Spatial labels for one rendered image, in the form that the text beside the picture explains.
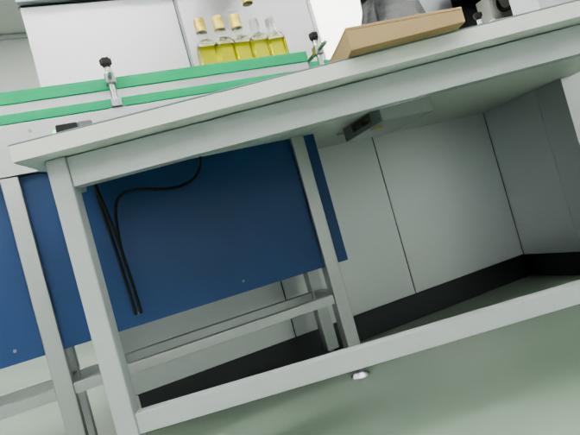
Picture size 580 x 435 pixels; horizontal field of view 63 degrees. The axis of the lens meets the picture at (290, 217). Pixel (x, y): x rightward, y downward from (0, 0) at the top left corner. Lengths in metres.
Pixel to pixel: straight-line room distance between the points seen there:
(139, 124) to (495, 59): 0.72
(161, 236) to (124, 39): 0.73
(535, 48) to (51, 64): 1.33
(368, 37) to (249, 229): 0.62
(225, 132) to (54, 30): 0.90
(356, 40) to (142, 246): 0.72
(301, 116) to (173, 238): 0.51
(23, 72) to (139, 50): 3.25
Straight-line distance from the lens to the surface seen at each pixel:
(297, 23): 1.86
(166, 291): 1.28
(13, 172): 1.30
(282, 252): 1.34
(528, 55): 1.14
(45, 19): 1.76
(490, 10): 2.31
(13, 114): 1.35
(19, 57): 4.97
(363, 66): 0.97
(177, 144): 0.97
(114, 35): 1.73
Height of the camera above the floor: 0.46
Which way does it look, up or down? 1 degrees up
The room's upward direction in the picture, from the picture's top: 15 degrees counter-clockwise
